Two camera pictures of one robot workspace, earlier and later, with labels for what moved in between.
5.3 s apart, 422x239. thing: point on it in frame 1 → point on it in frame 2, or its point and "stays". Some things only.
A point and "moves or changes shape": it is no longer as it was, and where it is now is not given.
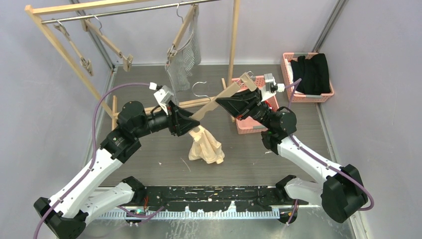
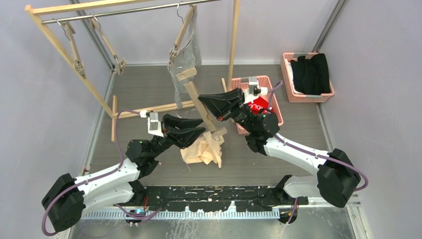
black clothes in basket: [314, 74] stays
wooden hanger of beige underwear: [246, 83] moves or changes shape
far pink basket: [302, 98] stays
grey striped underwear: [180, 65] stays
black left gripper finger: [185, 125] stays
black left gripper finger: [182, 117] → [185, 137]
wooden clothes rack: [33, 10] stays
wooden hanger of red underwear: [87, 25] moves or changes shape
